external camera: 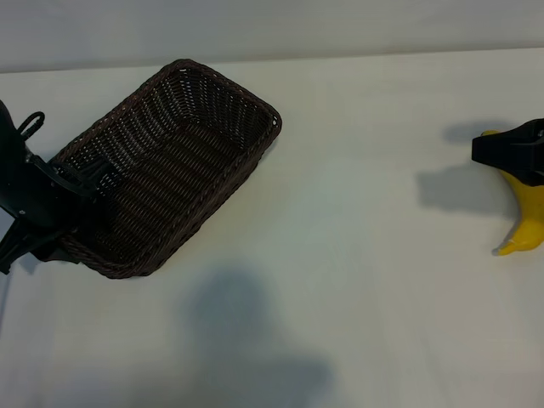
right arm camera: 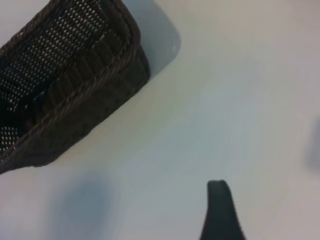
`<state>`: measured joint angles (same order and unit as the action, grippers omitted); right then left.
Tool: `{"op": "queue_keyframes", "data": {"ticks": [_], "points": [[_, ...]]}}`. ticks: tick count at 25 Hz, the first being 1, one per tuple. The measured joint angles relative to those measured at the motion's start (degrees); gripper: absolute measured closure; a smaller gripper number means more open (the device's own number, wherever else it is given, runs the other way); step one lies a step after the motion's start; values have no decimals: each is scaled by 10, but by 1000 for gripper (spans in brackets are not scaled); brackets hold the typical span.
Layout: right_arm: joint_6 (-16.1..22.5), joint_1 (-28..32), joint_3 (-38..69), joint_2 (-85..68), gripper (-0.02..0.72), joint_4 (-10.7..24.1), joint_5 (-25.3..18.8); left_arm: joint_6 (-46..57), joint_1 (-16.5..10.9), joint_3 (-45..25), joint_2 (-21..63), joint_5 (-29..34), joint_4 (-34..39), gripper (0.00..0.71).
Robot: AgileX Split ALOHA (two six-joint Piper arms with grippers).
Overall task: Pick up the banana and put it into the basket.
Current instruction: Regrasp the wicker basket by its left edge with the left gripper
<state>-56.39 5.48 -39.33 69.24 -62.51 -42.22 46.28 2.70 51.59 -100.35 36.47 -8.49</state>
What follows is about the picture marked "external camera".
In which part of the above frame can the black cable loop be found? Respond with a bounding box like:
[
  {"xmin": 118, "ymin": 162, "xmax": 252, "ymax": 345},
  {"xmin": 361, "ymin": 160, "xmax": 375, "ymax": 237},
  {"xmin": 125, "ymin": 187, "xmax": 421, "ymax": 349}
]
[{"xmin": 19, "ymin": 110, "xmax": 46, "ymax": 139}]

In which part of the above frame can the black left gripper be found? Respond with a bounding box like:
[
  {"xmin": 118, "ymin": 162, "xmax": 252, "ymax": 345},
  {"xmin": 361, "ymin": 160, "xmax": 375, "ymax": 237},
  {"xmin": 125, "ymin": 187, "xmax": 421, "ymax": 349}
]
[{"xmin": 0, "ymin": 152, "xmax": 113, "ymax": 265}]

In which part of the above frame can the dark brown woven basket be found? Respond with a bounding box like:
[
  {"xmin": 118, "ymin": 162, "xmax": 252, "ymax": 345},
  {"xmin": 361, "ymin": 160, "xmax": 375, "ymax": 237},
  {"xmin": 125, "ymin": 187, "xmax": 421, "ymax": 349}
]
[{"xmin": 49, "ymin": 59, "xmax": 283, "ymax": 281}]

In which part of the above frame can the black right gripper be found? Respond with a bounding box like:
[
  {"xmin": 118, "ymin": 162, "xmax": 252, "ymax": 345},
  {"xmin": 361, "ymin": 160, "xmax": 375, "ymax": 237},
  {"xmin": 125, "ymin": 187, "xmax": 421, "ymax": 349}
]
[{"xmin": 470, "ymin": 117, "xmax": 544, "ymax": 184}]

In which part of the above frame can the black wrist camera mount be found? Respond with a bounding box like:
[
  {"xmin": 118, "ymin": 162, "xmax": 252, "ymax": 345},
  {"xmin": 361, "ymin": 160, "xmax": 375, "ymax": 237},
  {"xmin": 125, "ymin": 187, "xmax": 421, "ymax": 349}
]
[{"xmin": 0, "ymin": 219, "xmax": 27, "ymax": 275}]

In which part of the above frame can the yellow banana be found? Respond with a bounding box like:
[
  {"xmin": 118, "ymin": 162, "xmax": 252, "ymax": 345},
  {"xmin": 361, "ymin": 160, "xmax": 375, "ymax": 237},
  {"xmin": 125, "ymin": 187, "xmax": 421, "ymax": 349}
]
[{"xmin": 481, "ymin": 129, "xmax": 544, "ymax": 258}]

